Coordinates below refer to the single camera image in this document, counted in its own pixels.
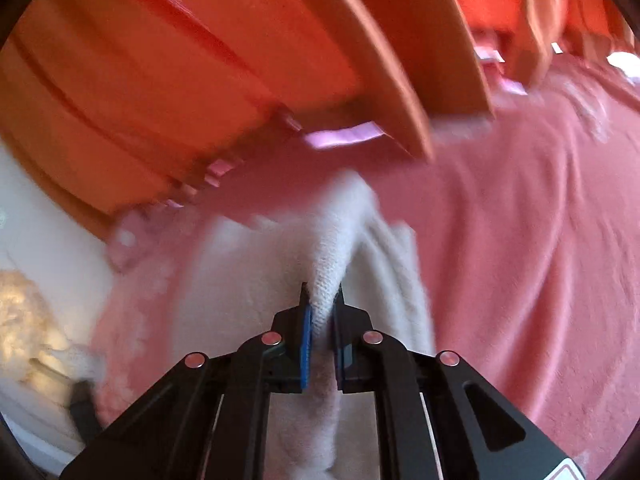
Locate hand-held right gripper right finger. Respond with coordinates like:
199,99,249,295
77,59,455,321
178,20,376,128
331,283,592,480

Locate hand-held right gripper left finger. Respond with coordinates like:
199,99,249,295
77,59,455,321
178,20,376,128
59,281,315,480

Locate pale pink sweater black hearts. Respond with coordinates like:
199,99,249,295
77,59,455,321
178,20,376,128
170,167,437,480

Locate pink fleece blanket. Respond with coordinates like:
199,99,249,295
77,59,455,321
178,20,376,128
92,52,640,480

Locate cream lumpy object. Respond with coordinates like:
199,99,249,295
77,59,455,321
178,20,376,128
0,269,96,391

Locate wooden bed headboard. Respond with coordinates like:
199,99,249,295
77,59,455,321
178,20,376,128
270,0,566,162

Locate orange curtain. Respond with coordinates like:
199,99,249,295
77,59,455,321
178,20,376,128
0,0,640,241

